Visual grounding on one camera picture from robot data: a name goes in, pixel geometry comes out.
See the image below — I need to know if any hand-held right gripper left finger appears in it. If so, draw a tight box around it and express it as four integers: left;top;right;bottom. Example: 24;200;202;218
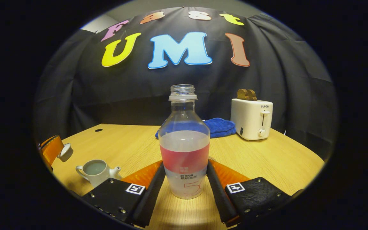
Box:
82;161;166;228

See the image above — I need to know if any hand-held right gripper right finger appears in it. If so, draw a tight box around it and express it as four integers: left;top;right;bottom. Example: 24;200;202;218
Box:
206;159;295;228

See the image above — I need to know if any white teacup lid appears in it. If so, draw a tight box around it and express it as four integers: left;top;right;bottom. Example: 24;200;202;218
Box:
58;143;74;162

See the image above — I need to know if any white teacup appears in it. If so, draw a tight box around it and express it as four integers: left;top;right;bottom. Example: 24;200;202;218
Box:
76;159;122;189

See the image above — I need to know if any clear water bottle pink label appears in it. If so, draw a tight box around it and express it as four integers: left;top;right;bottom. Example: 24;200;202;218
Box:
158;84;211;200

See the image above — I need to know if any blue towel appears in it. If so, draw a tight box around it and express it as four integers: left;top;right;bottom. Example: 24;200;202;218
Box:
155;118;236;139

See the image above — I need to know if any white toaster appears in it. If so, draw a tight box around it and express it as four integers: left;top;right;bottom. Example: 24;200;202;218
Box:
230;98;273;141

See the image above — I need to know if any black backdrop cloth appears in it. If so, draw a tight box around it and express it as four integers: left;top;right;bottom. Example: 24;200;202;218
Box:
34;6;338;160

